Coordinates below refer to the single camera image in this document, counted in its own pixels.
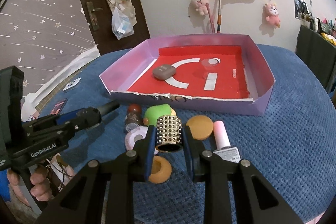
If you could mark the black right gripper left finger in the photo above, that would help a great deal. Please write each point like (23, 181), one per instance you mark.
(104, 189)

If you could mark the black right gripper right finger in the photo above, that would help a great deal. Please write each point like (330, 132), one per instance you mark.
(256, 200)

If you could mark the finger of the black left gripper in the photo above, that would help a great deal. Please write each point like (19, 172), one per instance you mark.
(67, 124)

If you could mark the pink nail polish bottle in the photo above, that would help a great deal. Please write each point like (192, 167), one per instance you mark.
(224, 148)

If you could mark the pink round compact case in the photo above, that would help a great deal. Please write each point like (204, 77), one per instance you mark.
(135, 135)

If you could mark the orange ring-shaped jar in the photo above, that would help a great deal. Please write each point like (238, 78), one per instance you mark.
(160, 171)

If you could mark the glass bottle red ball cap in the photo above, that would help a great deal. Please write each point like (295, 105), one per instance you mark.
(133, 117)

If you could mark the orange round lid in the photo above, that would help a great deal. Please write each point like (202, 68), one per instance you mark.
(201, 127)

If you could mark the green tulip-shaped toy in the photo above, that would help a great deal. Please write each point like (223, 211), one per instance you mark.
(154, 112)

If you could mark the gold studded cylinder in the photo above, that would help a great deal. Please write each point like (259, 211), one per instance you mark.
(168, 136)

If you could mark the person's left hand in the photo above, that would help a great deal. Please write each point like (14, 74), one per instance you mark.
(40, 179)

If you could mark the white square sticker tag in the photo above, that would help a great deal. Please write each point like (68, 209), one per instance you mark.
(72, 84)

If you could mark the blue textured table cloth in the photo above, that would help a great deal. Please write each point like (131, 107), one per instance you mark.
(292, 144)

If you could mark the clear plastic bag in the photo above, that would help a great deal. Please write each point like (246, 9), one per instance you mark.
(121, 24)

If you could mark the grey earbud case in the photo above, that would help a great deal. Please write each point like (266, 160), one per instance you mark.
(163, 72)

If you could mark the purple cardboard tray red liner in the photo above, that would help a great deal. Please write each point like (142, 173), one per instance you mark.
(241, 83)

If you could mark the clear plastic cup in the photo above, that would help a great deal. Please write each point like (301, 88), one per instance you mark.
(208, 66)

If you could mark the dark cluttered side table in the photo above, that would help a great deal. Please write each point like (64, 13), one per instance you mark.
(315, 46)

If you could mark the pink stick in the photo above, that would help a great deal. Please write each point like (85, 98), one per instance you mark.
(210, 18)

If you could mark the pink plush toy right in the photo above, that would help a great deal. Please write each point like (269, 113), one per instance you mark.
(272, 15)

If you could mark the pink plush toy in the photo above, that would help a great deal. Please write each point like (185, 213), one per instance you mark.
(201, 6)
(272, 15)

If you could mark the pink plush toy left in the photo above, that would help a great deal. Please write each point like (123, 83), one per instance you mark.
(201, 6)

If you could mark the brass door handle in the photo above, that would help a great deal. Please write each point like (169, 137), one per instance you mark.
(92, 15)

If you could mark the orange-handled broom stick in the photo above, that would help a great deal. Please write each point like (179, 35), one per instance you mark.
(219, 17)

